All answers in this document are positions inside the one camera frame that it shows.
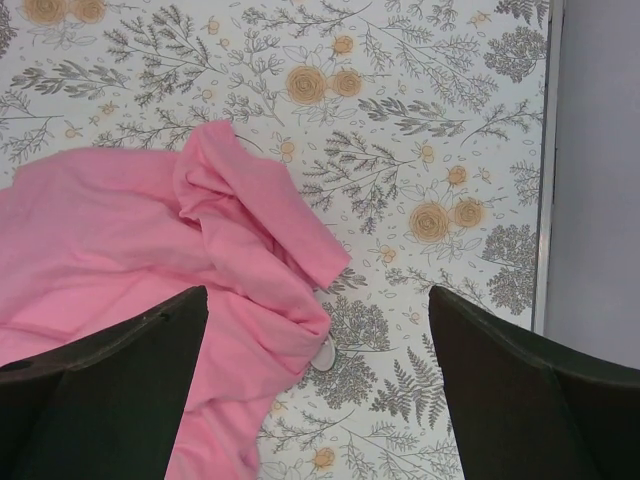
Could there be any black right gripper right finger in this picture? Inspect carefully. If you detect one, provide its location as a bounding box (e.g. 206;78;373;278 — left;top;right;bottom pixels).
429;287;639;480

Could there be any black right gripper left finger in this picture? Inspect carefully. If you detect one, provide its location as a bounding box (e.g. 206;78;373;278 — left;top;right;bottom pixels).
1;286;208;480

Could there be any pink t-shirt garment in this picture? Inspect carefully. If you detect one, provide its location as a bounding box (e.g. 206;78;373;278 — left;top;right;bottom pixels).
1;120;350;479

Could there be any round blue yellow brooch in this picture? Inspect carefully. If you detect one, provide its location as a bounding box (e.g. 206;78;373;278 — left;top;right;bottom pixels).
311;335;336;372

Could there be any floral patterned table mat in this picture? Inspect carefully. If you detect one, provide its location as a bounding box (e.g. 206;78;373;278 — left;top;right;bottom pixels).
1;1;551;479

